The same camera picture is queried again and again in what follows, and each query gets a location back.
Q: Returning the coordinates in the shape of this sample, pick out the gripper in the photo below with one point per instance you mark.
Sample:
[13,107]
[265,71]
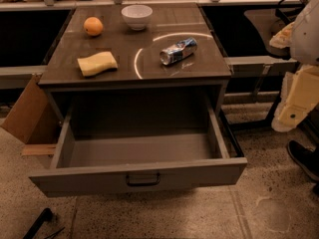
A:
[306,39]

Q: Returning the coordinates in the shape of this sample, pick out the black drawer handle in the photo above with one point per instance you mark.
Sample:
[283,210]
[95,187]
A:
[142,180]

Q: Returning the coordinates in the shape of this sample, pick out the black bag with straps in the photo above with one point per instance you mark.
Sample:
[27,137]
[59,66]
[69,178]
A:
[284,17]

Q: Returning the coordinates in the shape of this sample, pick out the grey drawer cabinet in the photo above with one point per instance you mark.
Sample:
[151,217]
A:
[138,53]

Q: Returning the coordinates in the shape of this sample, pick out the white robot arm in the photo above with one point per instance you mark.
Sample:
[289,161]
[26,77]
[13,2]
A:
[305,35]

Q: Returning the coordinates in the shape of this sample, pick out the brown cardboard panel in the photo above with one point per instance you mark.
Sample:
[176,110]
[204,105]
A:
[32,119]

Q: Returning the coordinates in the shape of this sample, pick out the white bowl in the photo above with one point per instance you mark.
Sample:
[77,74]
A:
[137,16]

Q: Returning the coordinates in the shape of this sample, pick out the metal shelf rail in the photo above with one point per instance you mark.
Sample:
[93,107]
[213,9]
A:
[18,77]

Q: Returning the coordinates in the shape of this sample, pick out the yellow sponge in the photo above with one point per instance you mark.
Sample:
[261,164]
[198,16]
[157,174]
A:
[95,64]

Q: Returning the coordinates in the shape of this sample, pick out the black shoe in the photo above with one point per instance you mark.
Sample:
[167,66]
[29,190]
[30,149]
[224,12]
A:
[307,159]

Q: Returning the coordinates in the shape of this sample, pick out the open grey top drawer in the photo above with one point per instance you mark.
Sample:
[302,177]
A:
[175,136]

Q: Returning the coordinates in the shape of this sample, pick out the orange fruit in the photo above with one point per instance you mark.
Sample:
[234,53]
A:
[93,26]

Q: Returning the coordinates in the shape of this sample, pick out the crushed blue soda can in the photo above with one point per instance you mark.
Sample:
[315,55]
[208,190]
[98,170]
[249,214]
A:
[178,51]

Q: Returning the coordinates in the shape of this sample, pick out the black tool on floor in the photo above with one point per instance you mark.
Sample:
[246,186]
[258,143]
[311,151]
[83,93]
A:
[45,216]

